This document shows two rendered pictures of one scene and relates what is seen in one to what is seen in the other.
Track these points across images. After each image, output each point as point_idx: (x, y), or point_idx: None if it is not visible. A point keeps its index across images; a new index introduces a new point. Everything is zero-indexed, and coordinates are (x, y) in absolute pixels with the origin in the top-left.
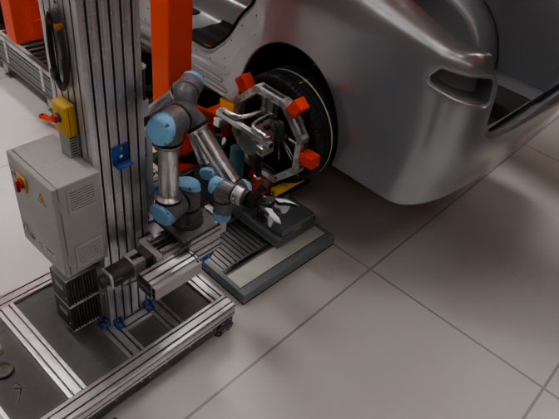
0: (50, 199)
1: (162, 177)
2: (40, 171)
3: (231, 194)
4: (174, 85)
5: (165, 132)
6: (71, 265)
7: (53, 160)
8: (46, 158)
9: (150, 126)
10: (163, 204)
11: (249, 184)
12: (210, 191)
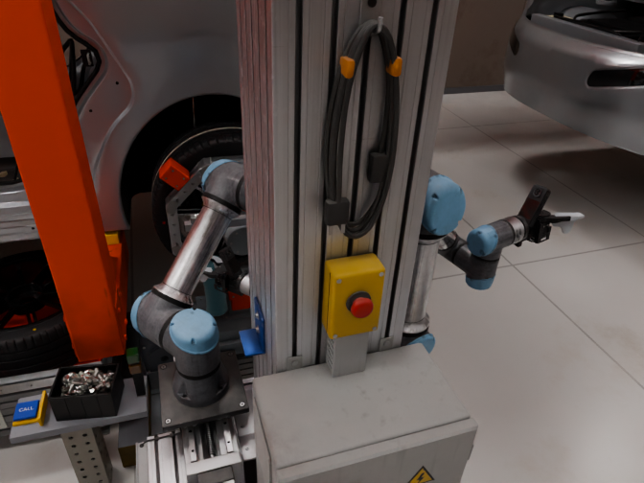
0: (464, 448)
1: (426, 288)
2: (399, 430)
3: (516, 232)
4: (220, 193)
5: (461, 201)
6: None
7: (359, 398)
8: (349, 407)
9: (438, 209)
10: (425, 329)
11: None
12: (490, 251)
